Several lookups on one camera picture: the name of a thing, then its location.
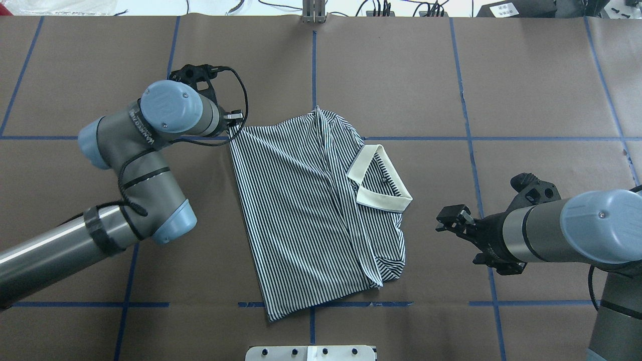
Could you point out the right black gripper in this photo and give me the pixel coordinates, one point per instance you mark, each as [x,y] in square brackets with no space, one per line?
[489,233]

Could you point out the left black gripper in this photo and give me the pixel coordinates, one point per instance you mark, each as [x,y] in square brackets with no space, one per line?
[233,117]

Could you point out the navy white striped polo shirt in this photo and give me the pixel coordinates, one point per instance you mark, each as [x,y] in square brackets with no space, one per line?
[323,210]

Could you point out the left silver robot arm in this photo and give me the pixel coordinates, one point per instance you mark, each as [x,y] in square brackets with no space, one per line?
[150,204]

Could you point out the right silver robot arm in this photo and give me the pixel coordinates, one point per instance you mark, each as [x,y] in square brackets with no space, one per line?
[598,228]

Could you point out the black box with label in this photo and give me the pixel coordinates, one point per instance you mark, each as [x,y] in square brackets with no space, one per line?
[518,9]

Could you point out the clear plastic bag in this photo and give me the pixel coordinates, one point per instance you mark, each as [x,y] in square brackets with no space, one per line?
[61,8]

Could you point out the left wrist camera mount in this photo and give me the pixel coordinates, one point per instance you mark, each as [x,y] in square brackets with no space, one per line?
[198,77]

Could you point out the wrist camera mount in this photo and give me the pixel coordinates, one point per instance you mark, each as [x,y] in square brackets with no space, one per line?
[531,191]
[198,77]

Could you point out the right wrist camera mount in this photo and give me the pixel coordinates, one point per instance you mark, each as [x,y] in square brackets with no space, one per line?
[531,191]

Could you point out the aluminium frame post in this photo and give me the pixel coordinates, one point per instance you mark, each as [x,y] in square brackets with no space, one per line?
[314,11]

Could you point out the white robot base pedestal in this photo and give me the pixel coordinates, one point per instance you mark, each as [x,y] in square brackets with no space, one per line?
[313,352]

